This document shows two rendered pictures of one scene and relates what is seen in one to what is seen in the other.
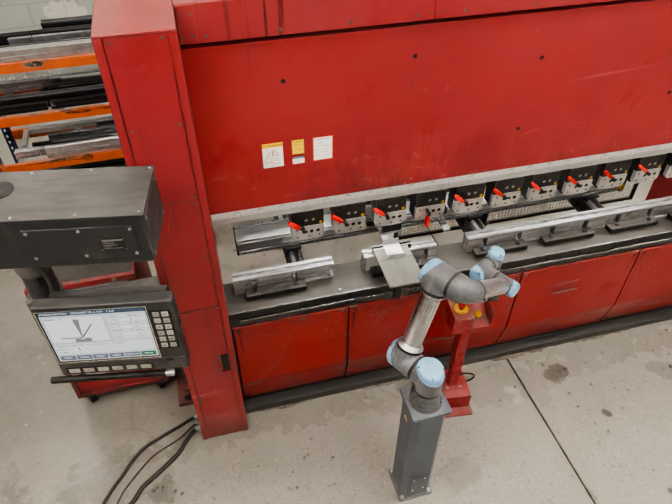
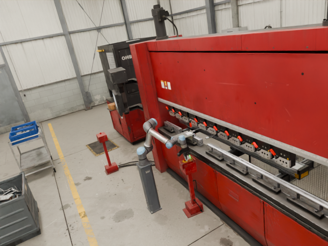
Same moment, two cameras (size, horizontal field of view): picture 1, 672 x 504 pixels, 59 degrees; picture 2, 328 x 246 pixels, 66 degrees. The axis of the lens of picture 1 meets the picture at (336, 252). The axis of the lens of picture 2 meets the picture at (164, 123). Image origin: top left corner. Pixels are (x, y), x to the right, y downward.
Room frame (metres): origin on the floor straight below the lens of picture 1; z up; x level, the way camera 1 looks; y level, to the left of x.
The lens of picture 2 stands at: (1.39, -3.50, 2.47)
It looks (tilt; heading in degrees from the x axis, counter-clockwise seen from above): 21 degrees down; 81
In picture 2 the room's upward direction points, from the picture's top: 11 degrees counter-clockwise
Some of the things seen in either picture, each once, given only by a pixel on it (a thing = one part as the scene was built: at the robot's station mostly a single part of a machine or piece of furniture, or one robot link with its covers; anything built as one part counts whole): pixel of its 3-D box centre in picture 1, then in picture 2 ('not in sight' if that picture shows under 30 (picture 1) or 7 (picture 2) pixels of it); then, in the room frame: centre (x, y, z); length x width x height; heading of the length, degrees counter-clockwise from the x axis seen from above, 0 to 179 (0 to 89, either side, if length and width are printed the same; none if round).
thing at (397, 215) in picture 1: (388, 206); (187, 115); (2.23, -0.25, 1.26); 0.15 x 0.09 x 0.17; 105
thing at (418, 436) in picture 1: (416, 444); (149, 186); (1.48, -0.40, 0.39); 0.18 x 0.18 x 0.77; 16
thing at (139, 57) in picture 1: (186, 232); (167, 106); (2.15, 0.72, 1.15); 0.85 x 0.25 x 2.30; 15
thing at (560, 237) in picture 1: (567, 236); (236, 168); (2.44, -1.26, 0.89); 0.30 x 0.05 x 0.03; 105
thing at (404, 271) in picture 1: (399, 265); (181, 135); (2.09, -0.31, 1.00); 0.26 x 0.18 x 0.01; 15
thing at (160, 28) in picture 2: not in sight; (163, 21); (2.22, 0.28, 2.53); 0.33 x 0.25 x 0.47; 105
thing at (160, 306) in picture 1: (117, 327); (118, 101); (1.34, 0.76, 1.42); 0.45 x 0.12 x 0.36; 95
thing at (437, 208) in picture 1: (427, 200); (194, 118); (2.28, -0.44, 1.26); 0.15 x 0.09 x 0.17; 105
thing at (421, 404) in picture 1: (426, 392); (143, 160); (1.48, -0.40, 0.82); 0.15 x 0.15 x 0.10
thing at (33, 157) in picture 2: not in sight; (32, 151); (-0.72, 1.95, 0.47); 0.90 x 0.66 x 0.95; 106
